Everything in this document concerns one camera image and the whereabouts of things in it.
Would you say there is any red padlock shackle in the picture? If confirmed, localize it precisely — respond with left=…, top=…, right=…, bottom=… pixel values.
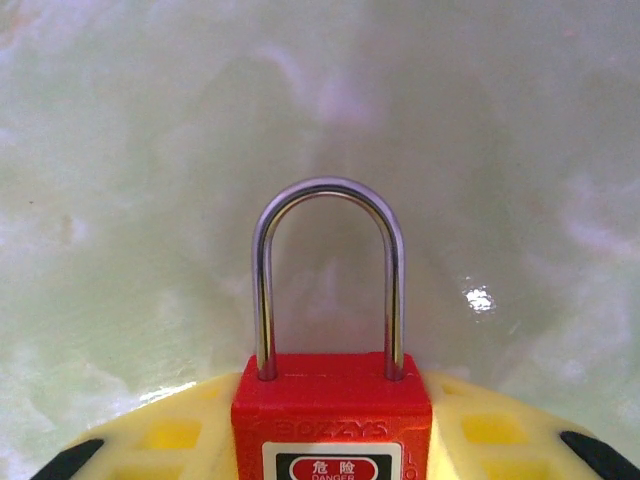
left=230, top=175, right=434, bottom=480

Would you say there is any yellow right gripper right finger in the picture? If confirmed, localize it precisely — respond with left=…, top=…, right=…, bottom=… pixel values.
left=424, top=369, right=640, bottom=480

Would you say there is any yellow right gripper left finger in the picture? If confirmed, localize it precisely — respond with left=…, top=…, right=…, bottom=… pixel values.
left=29, top=372, right=247, bottom=480

